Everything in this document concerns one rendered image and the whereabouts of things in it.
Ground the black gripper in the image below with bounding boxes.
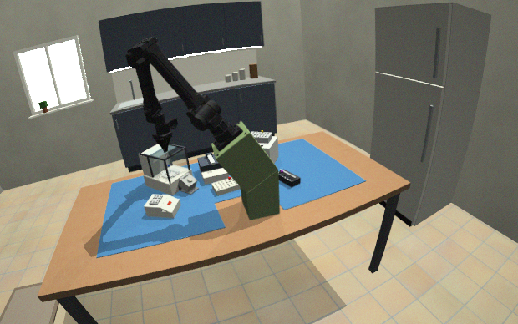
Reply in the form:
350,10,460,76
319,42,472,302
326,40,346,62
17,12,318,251
152,123,172,151

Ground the blue bench mat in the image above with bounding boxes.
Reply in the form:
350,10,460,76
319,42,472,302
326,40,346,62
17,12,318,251
96,139,366,258

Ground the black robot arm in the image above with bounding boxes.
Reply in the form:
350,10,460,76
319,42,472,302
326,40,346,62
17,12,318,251
126,36,243,151

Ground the white block with rows of round holes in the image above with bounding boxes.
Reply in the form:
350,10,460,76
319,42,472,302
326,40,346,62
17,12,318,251
144,195,181,218

